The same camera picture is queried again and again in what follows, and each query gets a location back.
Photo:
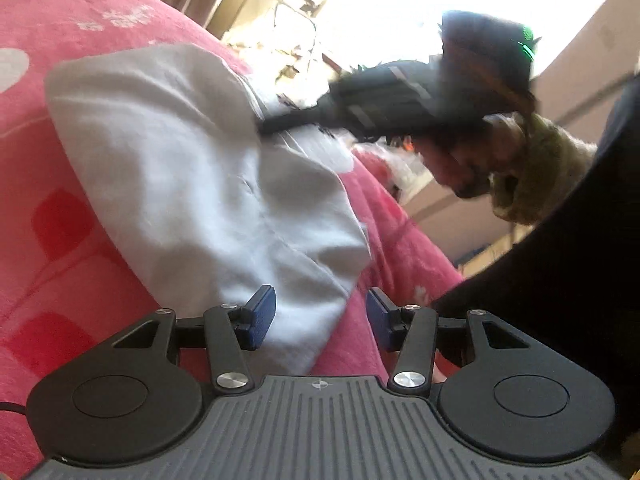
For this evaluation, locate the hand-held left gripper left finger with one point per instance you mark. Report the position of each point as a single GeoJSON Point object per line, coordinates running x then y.
{"type": "Point", "coordinates": [264, 317]}

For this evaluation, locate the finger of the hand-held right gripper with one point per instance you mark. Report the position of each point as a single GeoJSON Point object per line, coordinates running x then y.
{"type": "Point", "coordinates": [300, 117]}

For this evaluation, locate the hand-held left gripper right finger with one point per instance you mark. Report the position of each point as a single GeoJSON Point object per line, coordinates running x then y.
{"type": "Point", "coordinates": [377, 320]}

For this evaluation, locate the white button shirt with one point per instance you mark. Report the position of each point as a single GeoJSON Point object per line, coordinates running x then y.
{"type": "Point", "coordinates": [190, 185]}

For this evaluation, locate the person's right hand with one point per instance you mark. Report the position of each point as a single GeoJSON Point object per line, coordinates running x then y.
{"type": "Point", "coordinates": [470, 160]}

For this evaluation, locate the clear plastic bag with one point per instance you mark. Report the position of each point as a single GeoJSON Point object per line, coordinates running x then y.
{"type": "Point", "coordinates": [405, 170]}

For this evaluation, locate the person's black clothing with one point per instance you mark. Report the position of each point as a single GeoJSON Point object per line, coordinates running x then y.
{"type": "Point", "coordinates": [575, 285]}

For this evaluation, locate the pink floral blanket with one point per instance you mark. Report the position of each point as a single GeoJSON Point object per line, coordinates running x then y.
{"type": "Point", "coordinates": [50, 260]}

